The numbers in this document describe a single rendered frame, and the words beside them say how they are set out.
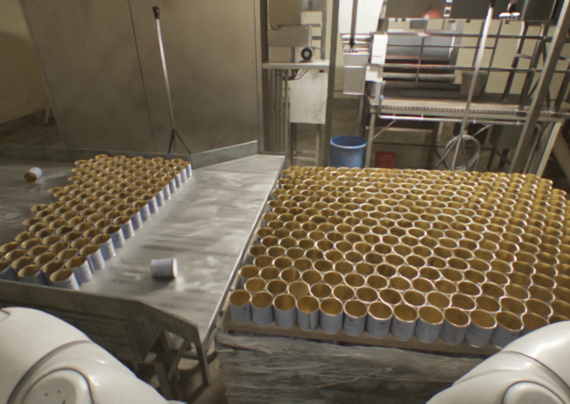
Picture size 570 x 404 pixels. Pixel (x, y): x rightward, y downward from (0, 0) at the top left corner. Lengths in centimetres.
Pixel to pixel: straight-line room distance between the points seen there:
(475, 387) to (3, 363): 54
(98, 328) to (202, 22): 289
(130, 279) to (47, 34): 353
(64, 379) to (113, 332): 92
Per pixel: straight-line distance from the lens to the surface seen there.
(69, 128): 470
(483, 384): 46
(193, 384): 231
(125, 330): 132
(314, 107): 376
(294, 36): 323
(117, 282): 135
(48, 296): 134
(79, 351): 51
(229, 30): 352
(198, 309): 116
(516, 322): 115
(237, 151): 226
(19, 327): 57
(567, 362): 53
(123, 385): 46
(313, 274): 114
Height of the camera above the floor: 190
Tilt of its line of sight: 29 degrees down
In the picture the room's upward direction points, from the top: straight up
